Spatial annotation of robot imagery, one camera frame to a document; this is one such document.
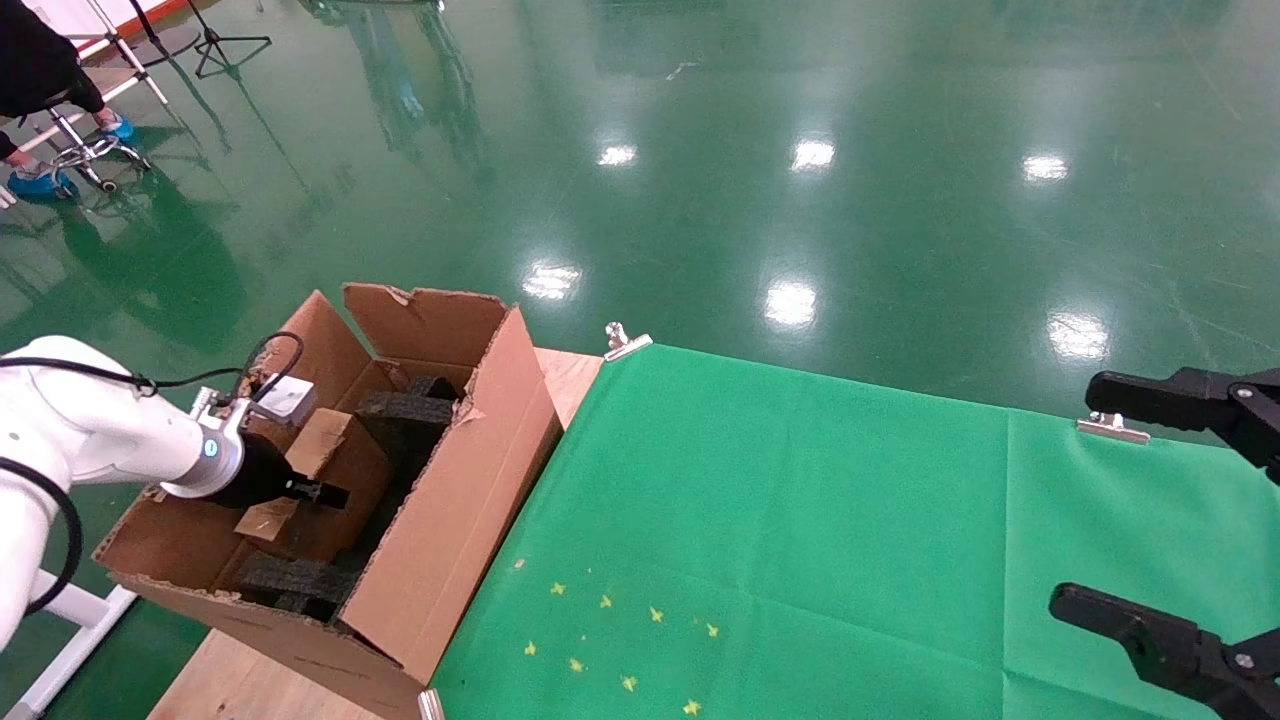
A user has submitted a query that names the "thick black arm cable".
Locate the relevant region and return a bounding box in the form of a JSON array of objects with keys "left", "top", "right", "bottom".
[{"left": 0, "top": 455, "right": 83, "bottom": 616}]

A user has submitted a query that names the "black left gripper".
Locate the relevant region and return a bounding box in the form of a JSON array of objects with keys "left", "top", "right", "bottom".
[{"left": 195, "top": 432, "right": 352, "bottom": 510}]

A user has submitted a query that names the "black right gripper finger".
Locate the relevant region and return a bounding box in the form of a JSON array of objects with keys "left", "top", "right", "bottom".
[
  {"left": 1048, "top": 583, "right": 1280, "bottom": 720},
  {"left": 1085, "top": 367, "right": 1280, "bottom": 483}
]

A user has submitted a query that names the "small brown cardboard box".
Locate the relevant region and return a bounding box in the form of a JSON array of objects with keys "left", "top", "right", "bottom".
[{"left": 235, "top": 408, "right": 393, "bottom": 563}]

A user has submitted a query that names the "black tripod stand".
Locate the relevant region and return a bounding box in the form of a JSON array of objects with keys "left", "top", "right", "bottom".
[{"left": 190, "top": 0, "right": 273, "bottom": 79}]

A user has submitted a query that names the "black stand with round base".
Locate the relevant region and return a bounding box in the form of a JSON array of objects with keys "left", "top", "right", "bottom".
[{"left": 125, "top": 0, "right": 201, "bottom": 67}]

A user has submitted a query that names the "chrome wheeled stool base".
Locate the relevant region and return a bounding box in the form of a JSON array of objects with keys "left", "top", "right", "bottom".
[{"left": 45, "top": 105, "right": 151, "bottom": 193}]

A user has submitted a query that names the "large open cardboard carton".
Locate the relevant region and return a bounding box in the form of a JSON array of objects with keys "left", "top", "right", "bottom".
[{"left": 92, "top": 283, "right": 566, "bottom": 720}]

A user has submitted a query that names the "black foam insert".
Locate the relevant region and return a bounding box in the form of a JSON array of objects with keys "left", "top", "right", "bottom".
[
  {"left": 355, "top": 375, "right": 461, "bottom": 521},
  {"left": 237, "top": 550, "right": 361, "bottom": 621}
]

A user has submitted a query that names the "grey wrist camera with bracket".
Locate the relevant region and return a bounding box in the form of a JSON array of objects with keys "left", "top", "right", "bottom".
[{"left": 190, "top": 372, "right": 320, "bottom": 426}]

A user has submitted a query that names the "green tablecloth with yellow stars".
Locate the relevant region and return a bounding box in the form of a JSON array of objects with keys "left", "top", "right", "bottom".
[{"left": 430, "top": 343, "right": 1280, "bottom": 720}]

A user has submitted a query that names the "person in black clothes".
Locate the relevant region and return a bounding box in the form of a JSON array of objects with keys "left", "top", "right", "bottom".
[{"left": 0, "top": 0, "right": 136, "bottom": 211}]

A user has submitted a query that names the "black camera cable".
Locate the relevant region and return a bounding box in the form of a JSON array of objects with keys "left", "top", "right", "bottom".
[{"left": 0, "top": 330, "right": 306, "bottom": 401}]

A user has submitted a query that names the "white metal table frame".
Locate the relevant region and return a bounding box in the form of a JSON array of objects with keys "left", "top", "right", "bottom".
[{"left": 0, "top": 570, "right": 138, "bottom": 720}]

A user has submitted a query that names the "white stand leg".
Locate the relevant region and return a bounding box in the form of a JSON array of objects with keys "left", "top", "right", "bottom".
[{"left": 85, "top": 0, "right": 171, "bottom": 106}]

